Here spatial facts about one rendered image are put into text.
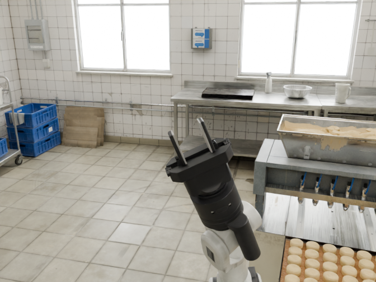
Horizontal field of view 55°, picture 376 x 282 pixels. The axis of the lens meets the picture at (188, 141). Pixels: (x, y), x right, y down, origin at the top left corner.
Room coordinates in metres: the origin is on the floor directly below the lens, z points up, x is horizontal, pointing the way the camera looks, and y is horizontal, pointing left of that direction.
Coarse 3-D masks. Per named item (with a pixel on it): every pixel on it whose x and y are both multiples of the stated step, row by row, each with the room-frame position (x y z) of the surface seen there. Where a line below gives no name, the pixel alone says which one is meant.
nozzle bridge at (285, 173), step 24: (264, 144) 1.65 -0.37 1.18; (264, 168) 1.43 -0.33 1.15; (288, 168) 1.40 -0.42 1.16; (312, 168) 1.36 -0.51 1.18; (336, 168) 1.36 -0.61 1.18; (360, 168) 1.36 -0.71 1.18; (264, 192) 1.43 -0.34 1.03; (288, 192) 1.43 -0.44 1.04; (312, 192) 1.40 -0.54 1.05; (336, 192) 1.40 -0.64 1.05; (360, 192) 1.38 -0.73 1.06
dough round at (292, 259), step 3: (291, 255) 1.13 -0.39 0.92; (294, 255) 1.13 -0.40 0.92; (288, 258) 1.12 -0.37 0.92; (291, 258) 1.11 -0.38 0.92; (294, 258) 1.11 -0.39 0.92; (297, 258) 1.11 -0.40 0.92; (300, 258) 1.11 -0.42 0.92; (288, 261) 1.11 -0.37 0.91; (291, 261) 1.10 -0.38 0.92; (294, 261) 1.10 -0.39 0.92; (297, 261) 1.10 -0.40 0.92; (300, 261) 1.10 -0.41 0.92; (297, 264) 1.09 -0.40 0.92; (300, 264) 1.10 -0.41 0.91
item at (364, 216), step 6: (366, 210) 1.51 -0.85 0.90; (360, 216) 1.54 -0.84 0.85; (366, 216) 1.46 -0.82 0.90; (366, 222) 1.40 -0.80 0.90; (372, 222) 1.40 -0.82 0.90; (366, 228) 1.36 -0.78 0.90; (372, 228) 1.35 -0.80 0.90; (366, 234) 1.34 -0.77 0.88; (372, 234) 1.31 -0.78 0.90; (366, 240) 1.32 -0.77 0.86; (372, 240) 1.27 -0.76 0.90; (366, 246) 1.30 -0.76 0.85; (372, 246) 1.22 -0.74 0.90
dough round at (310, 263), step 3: (309, 258) 1.11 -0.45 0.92; (312, 258) 1.11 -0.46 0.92; (306, 261) 1.10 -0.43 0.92; (309, 261) 1.10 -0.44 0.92; (312, 261) 1.10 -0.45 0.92; (315, 261) 1.10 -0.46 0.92; (306, 264) 1.09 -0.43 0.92; (309, 264) 1.08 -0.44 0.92; (312, 264) 1.08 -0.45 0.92; (315, 264) 1.08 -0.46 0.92; (318, 264) 1.08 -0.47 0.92; (306, 267) 1.09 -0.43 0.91; (309, 267) 1.07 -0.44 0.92; (312, 267) 1.07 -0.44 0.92; (315, 267) 1.07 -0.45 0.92; (318, 267) 1.07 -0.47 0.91
